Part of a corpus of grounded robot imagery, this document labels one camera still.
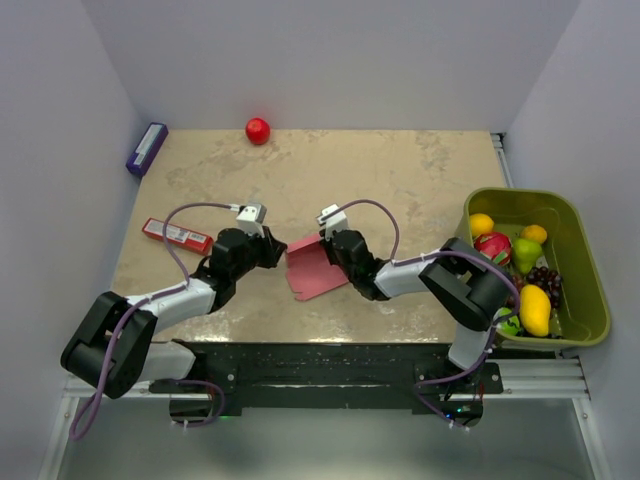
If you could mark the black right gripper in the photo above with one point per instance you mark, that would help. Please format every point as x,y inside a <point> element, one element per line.
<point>327,246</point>

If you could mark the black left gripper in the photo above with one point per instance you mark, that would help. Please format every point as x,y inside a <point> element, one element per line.
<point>272,248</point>

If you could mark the pink paper box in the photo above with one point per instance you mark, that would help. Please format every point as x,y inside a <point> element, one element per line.
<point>309,272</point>

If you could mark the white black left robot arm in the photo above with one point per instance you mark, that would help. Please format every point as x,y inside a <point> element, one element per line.
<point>111,344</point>

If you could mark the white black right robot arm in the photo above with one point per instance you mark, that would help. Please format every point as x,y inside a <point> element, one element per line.
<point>469,286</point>

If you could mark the red rectangular carton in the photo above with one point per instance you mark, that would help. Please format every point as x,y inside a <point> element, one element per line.
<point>182,238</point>

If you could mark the red apple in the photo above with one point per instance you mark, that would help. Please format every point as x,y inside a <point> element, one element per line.
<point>257,131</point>

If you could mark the yellow lemon upper left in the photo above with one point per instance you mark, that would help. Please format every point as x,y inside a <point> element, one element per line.
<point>480,224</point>

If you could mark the red dragon fruit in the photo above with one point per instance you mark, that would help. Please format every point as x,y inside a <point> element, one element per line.
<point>495,246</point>

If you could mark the purple rectangular carton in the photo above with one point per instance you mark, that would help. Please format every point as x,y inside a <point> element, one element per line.
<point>142,157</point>

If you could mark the green pear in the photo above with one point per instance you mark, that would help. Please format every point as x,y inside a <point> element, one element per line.
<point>525,254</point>

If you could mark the green lime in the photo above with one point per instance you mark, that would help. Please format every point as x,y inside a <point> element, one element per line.
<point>507,323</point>

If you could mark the orange fruit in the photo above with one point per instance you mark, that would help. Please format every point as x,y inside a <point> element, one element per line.
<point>534,233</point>

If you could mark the green plastic bin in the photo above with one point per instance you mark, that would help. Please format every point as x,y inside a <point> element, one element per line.
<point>583,319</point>

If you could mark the dark purple grapes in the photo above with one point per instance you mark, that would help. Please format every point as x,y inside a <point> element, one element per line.
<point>550,281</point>

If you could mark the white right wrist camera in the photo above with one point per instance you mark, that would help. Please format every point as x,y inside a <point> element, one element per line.
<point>332,220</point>

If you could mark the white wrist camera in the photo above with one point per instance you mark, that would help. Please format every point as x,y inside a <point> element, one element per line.
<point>250,218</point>
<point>332,220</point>

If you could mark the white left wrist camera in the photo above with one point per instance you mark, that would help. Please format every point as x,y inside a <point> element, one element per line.
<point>250,218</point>

